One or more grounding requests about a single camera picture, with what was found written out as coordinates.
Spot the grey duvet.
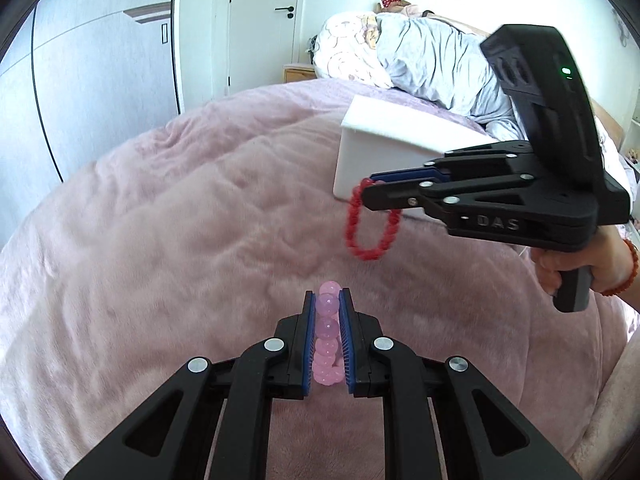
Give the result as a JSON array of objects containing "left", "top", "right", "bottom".
[{"left": 375, "top": 12, "right": 518, "bottom": 133}]

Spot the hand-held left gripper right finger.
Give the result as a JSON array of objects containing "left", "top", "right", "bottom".
[{"left": 339, "top": 288, "right": 583, "bottom": 480}]

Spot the white door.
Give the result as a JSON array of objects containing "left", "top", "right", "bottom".
[{"left": 227, "top": 0, "right": 307, "bottom": 97}]

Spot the white plastic box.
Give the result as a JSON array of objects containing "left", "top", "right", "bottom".
[{"left": 332, "top": 94, "right": 501, "bottom": 221}]

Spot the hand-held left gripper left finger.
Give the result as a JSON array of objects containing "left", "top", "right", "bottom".
[{"left": 64, "top": 290, "right": 317, "bottom": 480}]

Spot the person's right hand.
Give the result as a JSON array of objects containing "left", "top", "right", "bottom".
[{"left": 530, "top": 225, "right": 632, "bottom": 297}]

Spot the white patterned pillow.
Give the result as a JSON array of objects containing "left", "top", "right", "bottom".
[{"left": 312, "top": 11, "right": 396, "bottom": 90}]

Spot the orange bead wristband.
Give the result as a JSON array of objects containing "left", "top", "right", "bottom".
[{"left": 600, "top": 237, "right": 640, "bottom": 297}]

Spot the grey sliding wardrobe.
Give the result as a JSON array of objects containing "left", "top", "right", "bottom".
[{"left": 0, "top": 0, "right": 183, "bottom": 241}]

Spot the wooden nightstand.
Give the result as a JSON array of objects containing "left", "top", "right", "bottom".
[{"left": 283, "top": 63, "right": 318, "bottom": 82}]

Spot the pink bead bracelet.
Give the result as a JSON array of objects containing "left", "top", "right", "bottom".
[{"left": 311, "top": 281, "right": 347, "bottom": 388}]

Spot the red bead bracelet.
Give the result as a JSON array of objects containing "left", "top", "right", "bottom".
[{"left": 344, "top": 177, "right": 402, "bottom": 262}]

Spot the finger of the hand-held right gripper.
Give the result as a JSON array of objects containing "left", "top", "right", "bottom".
[
  {"left": 361, "top": 171, "right": 596, "bottom": 212},
  {"left": 372, "top": 141, "right": 536, "bottom": 182}
]

